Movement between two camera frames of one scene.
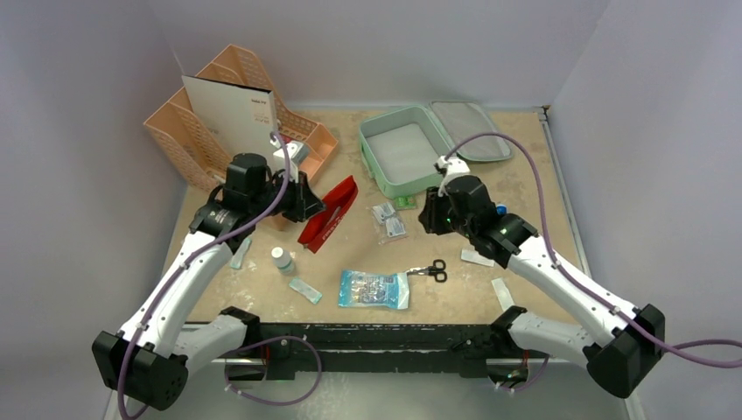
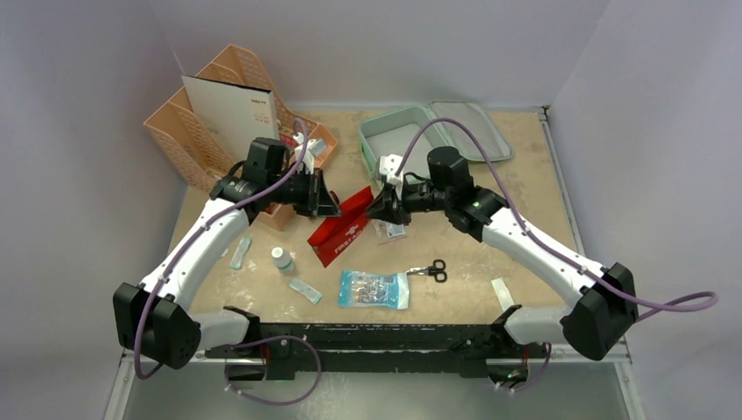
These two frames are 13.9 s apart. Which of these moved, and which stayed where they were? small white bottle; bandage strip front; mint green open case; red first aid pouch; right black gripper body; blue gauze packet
Moved: red first aid pouch; right black gripper body
Stayed: small white bottle; mint green open case; bandage strip front; blue gauze packet
